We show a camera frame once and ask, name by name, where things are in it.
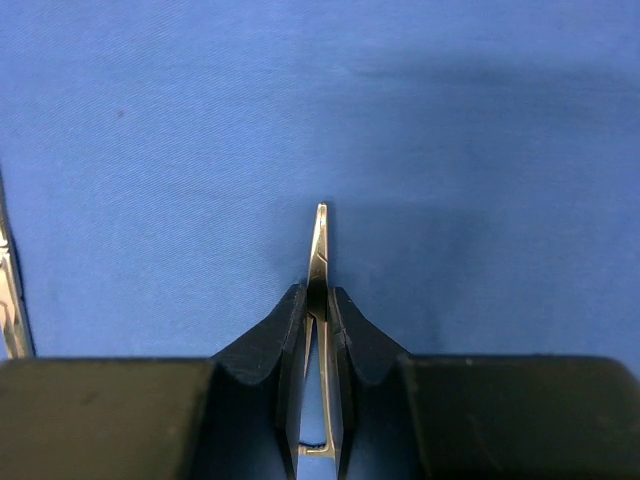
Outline straight steel scissors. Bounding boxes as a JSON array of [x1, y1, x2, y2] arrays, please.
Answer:
[[298, 203, 336, 460]]

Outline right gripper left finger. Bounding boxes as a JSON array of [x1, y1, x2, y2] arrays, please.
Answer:
[[1, 285, 306, 479]]

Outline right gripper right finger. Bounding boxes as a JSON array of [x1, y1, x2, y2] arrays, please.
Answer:
[[328, 288, 639, 479]]

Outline steel surgical scissors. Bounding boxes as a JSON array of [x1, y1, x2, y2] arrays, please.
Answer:
[[1, 184, 36, 359]]

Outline blue surgical drape cloth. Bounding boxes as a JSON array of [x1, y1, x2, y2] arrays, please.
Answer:
[[1, 1, 639, 367]]

